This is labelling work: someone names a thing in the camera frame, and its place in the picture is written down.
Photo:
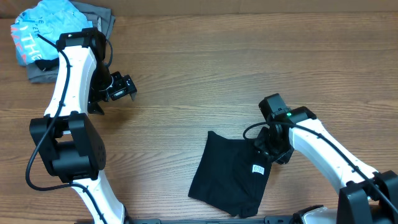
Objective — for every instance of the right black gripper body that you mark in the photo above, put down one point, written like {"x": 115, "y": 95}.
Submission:
{"x": 277, "y": 149}

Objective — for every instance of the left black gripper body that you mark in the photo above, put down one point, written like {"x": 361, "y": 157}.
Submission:
{"x": 106, "y": 85}

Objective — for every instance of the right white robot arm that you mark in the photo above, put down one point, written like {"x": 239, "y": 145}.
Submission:
{"x": 365, "y": 195}

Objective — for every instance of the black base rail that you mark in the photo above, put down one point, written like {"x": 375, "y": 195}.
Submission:
{"x": 279, "y": 219}

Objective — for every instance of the folded grey garment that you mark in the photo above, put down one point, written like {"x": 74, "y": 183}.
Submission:
{"x": 105, "y": 18}

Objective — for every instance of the small black garment in pile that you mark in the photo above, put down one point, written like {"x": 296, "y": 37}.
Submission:
{"x": 47, "y": 65}

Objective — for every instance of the black t-shirt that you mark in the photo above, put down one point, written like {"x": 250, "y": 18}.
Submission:
{"x": 231, "y": 176}

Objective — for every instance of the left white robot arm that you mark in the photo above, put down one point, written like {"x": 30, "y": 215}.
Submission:
{"x": 69, "y": 152}

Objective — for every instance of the light blue printed t-shirt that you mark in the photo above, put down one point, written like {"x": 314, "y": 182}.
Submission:
{"x": 24, "y": 32}

